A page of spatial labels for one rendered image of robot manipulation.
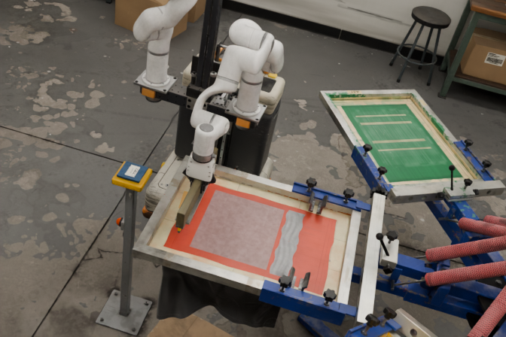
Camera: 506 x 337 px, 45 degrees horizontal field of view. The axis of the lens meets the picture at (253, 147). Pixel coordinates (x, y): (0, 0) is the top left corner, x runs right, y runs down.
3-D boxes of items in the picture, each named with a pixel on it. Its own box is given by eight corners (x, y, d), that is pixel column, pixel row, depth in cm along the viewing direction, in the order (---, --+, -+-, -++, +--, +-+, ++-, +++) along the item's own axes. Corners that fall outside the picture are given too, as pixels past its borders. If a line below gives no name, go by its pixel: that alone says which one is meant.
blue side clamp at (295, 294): (258, 300, 214) (261, 288, 210) (261, 289, 218) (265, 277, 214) (340, 326, 211) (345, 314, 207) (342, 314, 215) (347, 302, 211)
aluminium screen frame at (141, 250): (131, 256, 219) (132, 249, 216) (184, 161, 265) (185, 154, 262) (342, 322, 211) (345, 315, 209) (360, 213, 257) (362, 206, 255)
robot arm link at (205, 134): (208, 107, 223) (233, 115, 222) (205, 129, 230) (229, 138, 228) (192, 129, 212) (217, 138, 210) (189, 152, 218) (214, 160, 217)
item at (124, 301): (95, 323, 303) (96, 181, 245) (113, 289, 320) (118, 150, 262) (135, 336, 301) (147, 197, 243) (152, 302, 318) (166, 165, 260)
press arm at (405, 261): (375, 267, 229) (379, 258, 226) (376, 256, 233) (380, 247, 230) (420, 280, 227) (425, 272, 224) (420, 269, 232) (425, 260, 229)
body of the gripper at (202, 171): (218, 151, 224) (214, 174, 231) (192, 144, 225) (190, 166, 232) (212, 163, 218) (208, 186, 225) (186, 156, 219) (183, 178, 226)
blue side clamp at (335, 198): (288, 200, 258) (292, 188, 253) (291, 192, 262) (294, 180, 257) (357, 220, 255) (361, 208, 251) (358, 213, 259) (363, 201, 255)
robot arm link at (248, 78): (243, 70, 267) (249, 37, 257) (271, 79, 265) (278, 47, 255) (236, 80, 259) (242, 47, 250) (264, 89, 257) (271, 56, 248)
